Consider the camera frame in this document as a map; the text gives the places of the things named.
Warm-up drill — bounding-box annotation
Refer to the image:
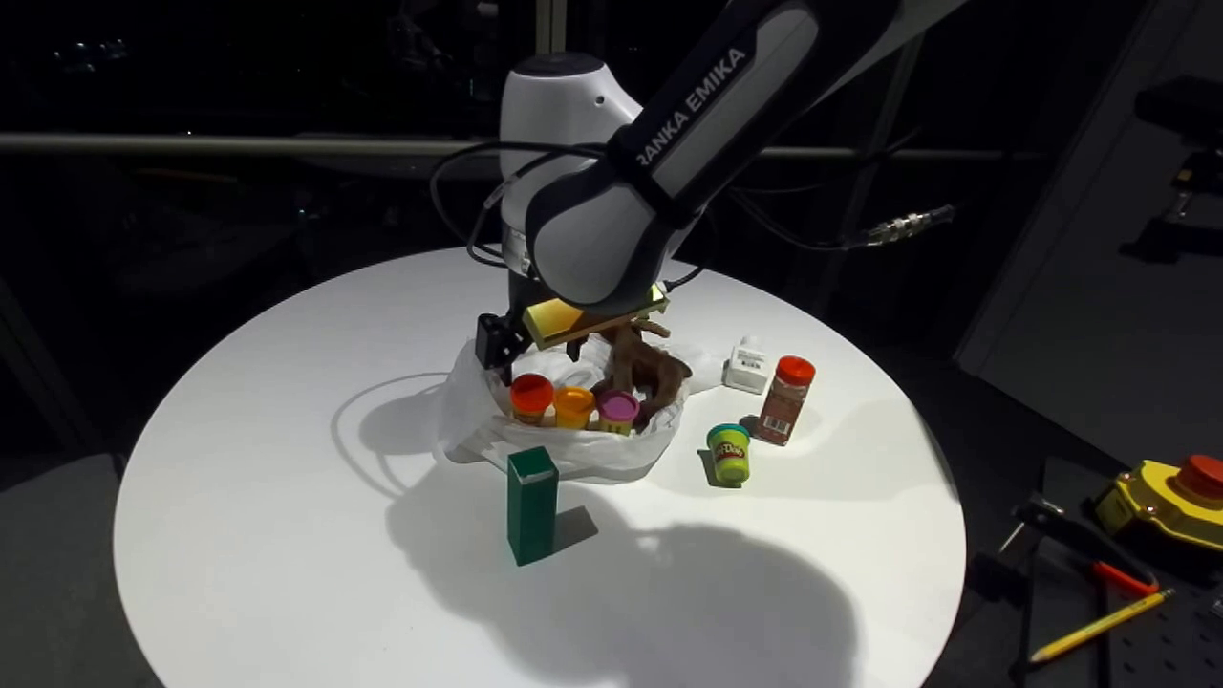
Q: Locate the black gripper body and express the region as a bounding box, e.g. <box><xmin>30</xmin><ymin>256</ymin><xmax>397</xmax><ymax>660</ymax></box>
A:
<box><xmin>475</xmin><ymin>308</ymin><xmax>530</xmax><ymax>371</ymax></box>

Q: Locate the white plastic bag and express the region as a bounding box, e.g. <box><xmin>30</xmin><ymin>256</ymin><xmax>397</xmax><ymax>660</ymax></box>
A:
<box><xmin>332</xmin><ymin>331</ymin><xmax>698</xmax><ymax>487</ymax></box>

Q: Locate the green rectangular box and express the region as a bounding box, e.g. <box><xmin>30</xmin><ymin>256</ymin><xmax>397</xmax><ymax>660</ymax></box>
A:
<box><xmin>509</xmin><ymin>447</ymin><xmax>559</xmax><ymax>564</ymax></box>

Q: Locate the teal-lidded play-doh can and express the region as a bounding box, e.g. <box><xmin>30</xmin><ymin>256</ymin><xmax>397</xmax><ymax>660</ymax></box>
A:
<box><xmin>705</xmin><ymin>424</ymin><xmax>750</xmax><ymax>487</ymax></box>

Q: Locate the red-lidded brown spice jar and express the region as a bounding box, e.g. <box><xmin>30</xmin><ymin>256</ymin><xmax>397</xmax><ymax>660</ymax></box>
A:
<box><xmin>755</xmin><ymin>354</ymin><xmax>812</xmax><ymax>442</ymax></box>

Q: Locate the white rectangular bottle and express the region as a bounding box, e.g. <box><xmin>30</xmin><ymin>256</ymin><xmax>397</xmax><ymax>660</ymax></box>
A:
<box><xmin>722</xmin><ymin>337</ymin><xmax>768</xmax><ymax>395</ymax></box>

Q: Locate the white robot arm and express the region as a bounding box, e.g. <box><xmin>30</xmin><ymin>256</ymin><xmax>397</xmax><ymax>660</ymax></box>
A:
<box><xmin>475</xmin><ymin>0</ymin><xmax>965</xmax><ymax>371</ymax></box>

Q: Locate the orange-lidded play-doh can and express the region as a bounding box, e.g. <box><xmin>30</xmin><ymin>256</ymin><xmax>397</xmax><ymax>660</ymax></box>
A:
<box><xmin>509</xmin><ymin>376</ymin><xmax>553</xmax><ymax>424</ymax></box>

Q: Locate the brown plush toy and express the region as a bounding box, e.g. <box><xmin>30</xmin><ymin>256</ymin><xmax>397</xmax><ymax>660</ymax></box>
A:
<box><xmin>592</xmin><ymin>320</ymin><xmax>693</xmax><ymax>433</ymax></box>

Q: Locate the purple-lidded play-doh can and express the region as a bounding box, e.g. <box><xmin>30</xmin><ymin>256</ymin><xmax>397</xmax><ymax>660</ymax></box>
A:
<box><xmin>598</xmin><ymin>395</ymin><xmax>642</xmax><ymax>433</ymax></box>

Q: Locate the metal window railing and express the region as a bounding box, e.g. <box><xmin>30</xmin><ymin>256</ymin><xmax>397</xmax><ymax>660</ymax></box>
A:
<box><xmin>0</xmin><ymin>0</ymin><xmax>1048</xmax><ymax>244</ymax></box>

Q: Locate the yellow pencil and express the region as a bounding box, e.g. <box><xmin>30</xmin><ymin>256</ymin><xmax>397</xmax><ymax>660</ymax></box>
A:
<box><xmin>1028</xmin><ymin>587</ymin><xmax>1177</xmax><ymax>665</ymax></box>

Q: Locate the yellow emergency stop button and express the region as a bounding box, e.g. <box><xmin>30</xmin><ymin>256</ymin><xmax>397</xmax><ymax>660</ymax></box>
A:
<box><xmin>1095</xmin><ymin>455</ymin><xmax>1223</xmax><ymax>550</ymax></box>

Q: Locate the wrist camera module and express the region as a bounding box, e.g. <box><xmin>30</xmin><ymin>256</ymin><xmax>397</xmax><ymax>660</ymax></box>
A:
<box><xmin>522</xmin><ymin>288</ymin><xmax>667</xmax><ymax>349</ymax></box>

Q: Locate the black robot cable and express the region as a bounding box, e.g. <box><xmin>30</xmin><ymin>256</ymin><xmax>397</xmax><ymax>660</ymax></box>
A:
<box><xmin>423</xmin><ymin>137</ymin><xmax>540</xmax><ymax>271</ymax></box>

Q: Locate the red-handled black tool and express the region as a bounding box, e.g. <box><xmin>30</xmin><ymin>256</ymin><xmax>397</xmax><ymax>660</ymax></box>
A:
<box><xmin>1016</xmin><ymin>498</ymin><xmax>1158</xmax><ymax>587</ymax></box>

